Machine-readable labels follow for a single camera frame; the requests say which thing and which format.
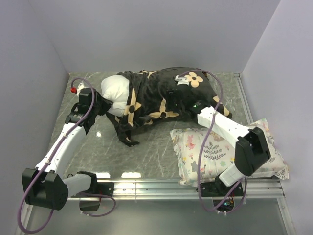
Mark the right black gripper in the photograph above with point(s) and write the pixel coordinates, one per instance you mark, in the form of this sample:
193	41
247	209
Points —
171	97

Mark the black pillowcase with tan flowers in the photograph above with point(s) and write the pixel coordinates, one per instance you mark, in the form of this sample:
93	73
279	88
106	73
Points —
145	97

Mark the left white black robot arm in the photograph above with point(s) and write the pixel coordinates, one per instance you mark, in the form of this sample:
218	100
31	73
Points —
43	186

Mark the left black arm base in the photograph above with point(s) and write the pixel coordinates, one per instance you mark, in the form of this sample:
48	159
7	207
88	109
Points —
90	201

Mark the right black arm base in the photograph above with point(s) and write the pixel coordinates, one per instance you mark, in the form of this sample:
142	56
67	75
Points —
232	197

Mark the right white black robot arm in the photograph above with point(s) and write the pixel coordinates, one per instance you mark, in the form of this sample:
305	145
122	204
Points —
251	148

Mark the white floral printed pillow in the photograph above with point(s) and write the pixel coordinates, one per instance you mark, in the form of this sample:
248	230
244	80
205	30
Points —
218	155

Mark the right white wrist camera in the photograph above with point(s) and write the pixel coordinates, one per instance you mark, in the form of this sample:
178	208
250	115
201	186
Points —
181	80

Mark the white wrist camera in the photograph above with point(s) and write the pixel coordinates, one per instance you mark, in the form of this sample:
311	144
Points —
76	90
181	80

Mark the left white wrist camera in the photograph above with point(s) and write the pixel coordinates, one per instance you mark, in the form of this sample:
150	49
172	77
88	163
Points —
76	90

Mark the aluminium mounting rail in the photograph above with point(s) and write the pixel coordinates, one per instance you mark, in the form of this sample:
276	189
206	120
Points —
169	189

